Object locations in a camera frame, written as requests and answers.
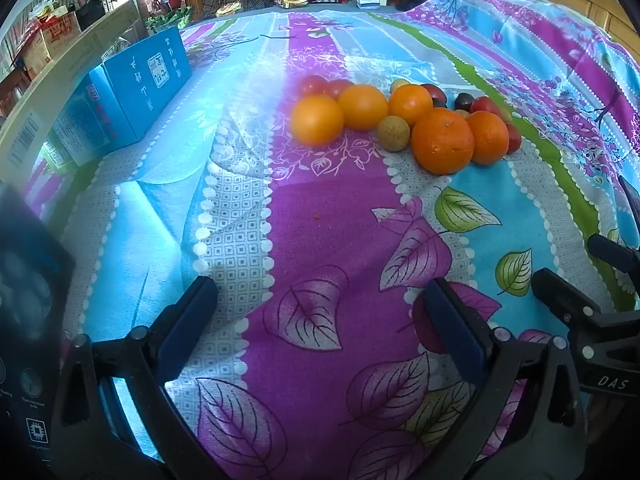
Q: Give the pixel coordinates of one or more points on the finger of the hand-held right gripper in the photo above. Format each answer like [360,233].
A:
[612,255]
[562,297]

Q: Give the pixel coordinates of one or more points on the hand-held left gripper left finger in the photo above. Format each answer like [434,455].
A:
[182,320]

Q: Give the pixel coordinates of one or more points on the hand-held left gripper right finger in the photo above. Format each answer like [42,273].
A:
[457,330]

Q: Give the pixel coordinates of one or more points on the tan rough-skinned fruit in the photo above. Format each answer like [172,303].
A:
[393,132]

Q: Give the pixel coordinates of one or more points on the small tan fruit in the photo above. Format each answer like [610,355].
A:
[400,84]
[462,114]

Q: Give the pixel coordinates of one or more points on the red tomato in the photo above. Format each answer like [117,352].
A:
[514,138]
[434,91]
[339,86]
[486,105]
[312,85]

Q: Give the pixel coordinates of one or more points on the black printed box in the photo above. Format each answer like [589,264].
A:
[30,280]

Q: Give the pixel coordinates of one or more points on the floral striped bedsheet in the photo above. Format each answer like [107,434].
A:
[320,240]

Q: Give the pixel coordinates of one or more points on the orange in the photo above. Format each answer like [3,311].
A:
[317,120]
[442,141]
[487,137]
[363,106]
[410,105]

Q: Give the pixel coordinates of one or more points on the dark purple plum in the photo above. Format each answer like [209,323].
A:
[463,101]

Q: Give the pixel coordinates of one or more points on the blue cardboard box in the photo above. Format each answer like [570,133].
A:
[150,75]

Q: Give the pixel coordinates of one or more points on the long beige box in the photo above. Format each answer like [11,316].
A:
[75,60]

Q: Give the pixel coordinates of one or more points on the green vegetable bag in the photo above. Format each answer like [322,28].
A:
[167,17]

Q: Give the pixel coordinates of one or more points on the printed cardboard box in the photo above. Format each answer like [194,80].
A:
[57,30]

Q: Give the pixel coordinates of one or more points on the small blue white box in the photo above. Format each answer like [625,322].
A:
[370,1]

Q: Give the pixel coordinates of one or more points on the plastic wrapped gift basket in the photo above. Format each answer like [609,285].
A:
[47,2]

